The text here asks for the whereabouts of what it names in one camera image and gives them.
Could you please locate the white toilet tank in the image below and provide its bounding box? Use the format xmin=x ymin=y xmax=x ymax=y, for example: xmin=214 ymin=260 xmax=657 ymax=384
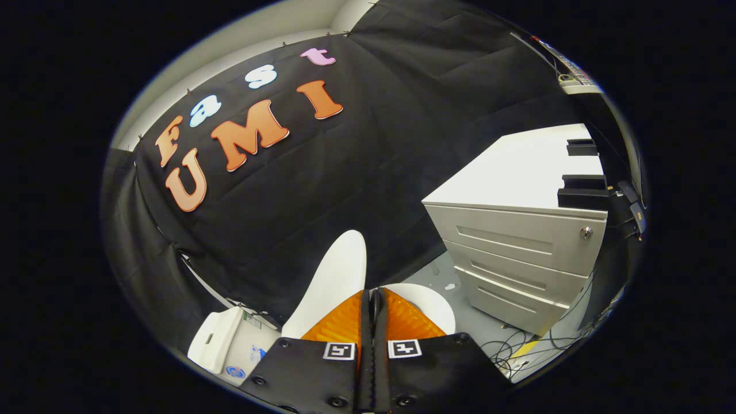
xmin=187 ymin=306 xmax=283 ymax=387

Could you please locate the white drawer cabinet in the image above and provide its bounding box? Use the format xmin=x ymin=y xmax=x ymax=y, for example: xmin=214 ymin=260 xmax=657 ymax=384
xmin=422 ymin=123 xmax=610 ymax=338

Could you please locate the white toilet lid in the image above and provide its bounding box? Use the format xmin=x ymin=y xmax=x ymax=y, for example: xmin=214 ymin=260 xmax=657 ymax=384
xmin=281 ymin=229 xmax=368 ymax=340

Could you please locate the tangle of black cables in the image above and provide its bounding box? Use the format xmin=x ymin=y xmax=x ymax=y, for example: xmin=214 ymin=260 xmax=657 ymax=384
xmin=480 ymin=313 xmax=601 ymax=377

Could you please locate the white cluttered shelf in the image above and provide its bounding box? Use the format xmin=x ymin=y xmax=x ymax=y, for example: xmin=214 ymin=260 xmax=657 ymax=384
xmin=532 ymin=34 xmax=604 ymax=96

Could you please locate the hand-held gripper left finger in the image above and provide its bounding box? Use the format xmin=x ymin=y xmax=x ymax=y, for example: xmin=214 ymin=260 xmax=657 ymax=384
xmin=239 ymin=289 xmax=375 ymax=414

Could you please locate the black box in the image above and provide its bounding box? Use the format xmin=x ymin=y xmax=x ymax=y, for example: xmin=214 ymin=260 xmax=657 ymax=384
xmin=557 ymin=174 xmax=610 ymax=211
xmin=566 ymin=138 xmax=599 ymax=157

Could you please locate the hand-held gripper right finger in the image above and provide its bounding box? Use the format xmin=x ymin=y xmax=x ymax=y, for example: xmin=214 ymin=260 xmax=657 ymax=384
xmin=374 ymin=287 xmax=511 ymax=414

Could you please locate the black backdrop cloth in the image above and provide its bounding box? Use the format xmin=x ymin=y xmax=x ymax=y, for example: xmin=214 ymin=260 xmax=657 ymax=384
xmin=102 ymin=0 xmax=582 ymax=369

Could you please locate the black handheld device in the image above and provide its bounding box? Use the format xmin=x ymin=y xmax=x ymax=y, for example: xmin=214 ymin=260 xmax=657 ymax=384
xmin=617 ymin=180 xmax=648 ymax=236

